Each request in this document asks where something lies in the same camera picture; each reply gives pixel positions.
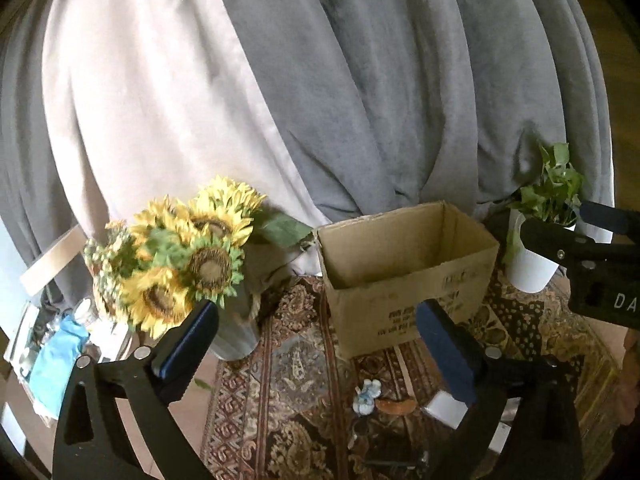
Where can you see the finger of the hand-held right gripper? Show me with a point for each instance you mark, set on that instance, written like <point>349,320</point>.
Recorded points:
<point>547,240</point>
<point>607,218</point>

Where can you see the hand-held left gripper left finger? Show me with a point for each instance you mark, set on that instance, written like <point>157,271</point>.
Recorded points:
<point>187,350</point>

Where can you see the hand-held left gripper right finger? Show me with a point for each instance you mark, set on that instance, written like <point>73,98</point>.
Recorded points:
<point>445,355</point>

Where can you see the white plastic packet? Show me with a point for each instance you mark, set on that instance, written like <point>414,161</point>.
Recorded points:
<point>444,408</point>

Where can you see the orange oblong object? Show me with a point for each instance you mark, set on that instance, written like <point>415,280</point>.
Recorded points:
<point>396,406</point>

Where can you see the cardboard box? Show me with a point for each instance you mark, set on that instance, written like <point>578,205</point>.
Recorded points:
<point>380,310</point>

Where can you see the small white blue figurine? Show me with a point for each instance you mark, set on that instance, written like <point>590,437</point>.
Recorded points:
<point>366,396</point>

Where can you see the person's right hand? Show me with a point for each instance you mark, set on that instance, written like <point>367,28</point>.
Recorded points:
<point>631,385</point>

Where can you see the green plant in white pot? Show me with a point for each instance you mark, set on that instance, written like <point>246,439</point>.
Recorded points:
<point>530,265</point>

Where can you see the grey vase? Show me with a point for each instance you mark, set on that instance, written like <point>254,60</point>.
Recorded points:
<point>235,332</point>

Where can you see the white flat object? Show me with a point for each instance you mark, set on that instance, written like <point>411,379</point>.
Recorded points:
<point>110,340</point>

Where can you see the sunflower bouquet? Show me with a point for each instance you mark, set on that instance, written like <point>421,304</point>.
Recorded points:
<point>190,260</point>

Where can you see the glass jar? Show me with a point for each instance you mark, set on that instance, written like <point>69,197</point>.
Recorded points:
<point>85,311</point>

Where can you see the patterned rug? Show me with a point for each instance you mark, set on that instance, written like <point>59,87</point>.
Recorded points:
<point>300,360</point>

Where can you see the blue cloth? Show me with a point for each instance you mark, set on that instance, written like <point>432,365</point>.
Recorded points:
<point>57,360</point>

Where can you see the wooden board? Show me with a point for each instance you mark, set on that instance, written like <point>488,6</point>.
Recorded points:
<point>50,260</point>

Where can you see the grey tray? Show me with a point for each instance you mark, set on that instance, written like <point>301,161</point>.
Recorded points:
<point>20,345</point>

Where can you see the grey curtain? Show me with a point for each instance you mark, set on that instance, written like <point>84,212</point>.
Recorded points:
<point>400,85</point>

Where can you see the beige cloth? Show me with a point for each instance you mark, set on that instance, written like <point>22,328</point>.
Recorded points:
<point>150,110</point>

